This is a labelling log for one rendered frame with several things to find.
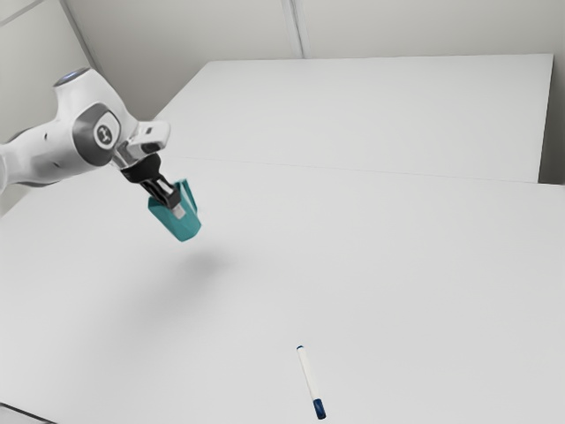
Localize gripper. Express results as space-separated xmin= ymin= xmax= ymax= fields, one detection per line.
xmin=119 ymin=153 xmax=187 ymax=220

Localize teal faceted mug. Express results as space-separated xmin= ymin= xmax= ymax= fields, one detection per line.
xmin=147 ymin=178 xmax=203 ymax=244

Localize white marker with blue cap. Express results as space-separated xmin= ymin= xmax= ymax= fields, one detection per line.
xmin=296 ymin=344 xmax=328 ymax=421

